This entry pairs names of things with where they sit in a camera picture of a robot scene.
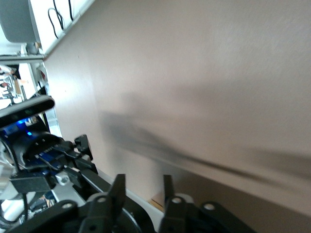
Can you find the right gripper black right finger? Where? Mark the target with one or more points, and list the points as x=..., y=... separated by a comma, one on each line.
x=168, y=194

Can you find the aluminium table edge rail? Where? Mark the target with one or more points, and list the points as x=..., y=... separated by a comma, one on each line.
x=68, y=30

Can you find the grey rounded box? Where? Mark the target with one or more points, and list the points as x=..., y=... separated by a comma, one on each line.
x=17, y=19

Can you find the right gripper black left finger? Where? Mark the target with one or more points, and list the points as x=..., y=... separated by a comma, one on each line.
x=119, y=191

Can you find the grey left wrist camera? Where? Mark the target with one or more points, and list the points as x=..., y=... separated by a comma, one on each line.
x=29, y=109

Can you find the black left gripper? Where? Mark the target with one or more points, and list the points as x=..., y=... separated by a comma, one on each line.
x=29, y=150

